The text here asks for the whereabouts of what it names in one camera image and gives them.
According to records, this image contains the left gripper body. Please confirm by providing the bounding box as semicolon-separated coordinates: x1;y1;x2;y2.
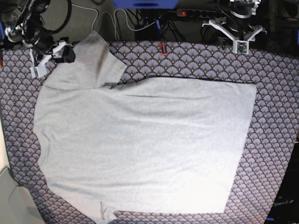
219;17;251;41

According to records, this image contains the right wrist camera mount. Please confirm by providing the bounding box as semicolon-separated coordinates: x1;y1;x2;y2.
29;41;68;78

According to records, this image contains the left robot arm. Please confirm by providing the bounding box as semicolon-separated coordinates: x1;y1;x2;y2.
217;0;261;41

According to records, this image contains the black OpenArm box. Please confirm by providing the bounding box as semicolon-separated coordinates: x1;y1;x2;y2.
265;143;299;224

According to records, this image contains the white plastic bin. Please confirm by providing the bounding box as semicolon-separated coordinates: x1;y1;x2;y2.
0;167;44;224

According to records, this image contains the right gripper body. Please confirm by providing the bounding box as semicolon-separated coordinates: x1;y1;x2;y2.
23;28;61;55

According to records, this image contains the blue mount plate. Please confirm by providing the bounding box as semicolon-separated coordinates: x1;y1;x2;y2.
113;0;178;9

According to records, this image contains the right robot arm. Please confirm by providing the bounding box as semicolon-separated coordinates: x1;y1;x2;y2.
0;0;75;65

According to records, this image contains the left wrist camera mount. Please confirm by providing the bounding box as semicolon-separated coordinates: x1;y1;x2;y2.
202;17;267;55

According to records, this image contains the red black table clamp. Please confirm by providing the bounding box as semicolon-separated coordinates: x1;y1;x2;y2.
159;42;168;56

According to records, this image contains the white cable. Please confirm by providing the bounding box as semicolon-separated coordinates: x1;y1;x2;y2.
91;7;157;40

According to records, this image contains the light grey T-shirt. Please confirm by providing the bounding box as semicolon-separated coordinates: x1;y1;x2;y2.
33;32;256;224

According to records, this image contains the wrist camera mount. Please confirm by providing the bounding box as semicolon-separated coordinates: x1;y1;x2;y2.
202;17;267;55
29;41;68;78

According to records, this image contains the black power strip red switch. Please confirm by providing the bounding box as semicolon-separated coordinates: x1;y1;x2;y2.
175;8;225;19

